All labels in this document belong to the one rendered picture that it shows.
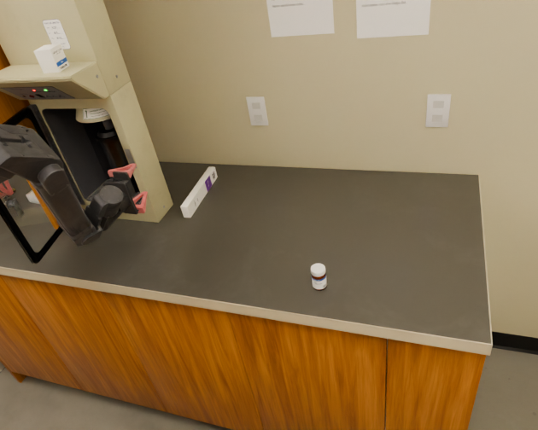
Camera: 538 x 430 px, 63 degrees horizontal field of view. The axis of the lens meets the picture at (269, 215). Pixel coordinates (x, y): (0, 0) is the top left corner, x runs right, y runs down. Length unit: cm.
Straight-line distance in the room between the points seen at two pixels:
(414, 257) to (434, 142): 48
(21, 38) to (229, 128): 75
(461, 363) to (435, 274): 23
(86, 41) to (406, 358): 119
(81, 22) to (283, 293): 89
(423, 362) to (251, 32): 114
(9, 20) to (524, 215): 175
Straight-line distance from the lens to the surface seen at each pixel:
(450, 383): 132
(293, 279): 124
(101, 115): 149
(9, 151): 75
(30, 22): 145
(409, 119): 158
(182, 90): 178
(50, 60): 134
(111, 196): 113
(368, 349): 125
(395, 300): 118
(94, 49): 135
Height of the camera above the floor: 182
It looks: 37 degrees down
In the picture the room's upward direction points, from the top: 11 degrees counter-clockwise
